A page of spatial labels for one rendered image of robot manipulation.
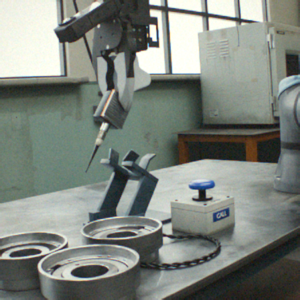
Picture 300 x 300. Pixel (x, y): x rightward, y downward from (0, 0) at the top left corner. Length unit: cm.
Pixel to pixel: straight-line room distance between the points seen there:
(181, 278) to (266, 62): 232
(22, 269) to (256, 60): 242
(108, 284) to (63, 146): 204
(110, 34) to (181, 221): 31
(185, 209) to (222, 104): 229
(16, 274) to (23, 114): 185
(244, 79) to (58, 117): 116
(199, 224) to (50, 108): 182
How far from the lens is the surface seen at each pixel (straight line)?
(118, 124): 71
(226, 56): 292
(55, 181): 243
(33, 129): 235
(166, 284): 51
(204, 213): 65
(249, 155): 258
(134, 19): 72
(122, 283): 44
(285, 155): 93
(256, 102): 280
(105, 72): 73
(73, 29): 67
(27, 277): 51
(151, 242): 55
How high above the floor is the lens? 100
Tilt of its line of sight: 6 degrees down
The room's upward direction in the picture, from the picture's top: 4 degrees counter-clockwise
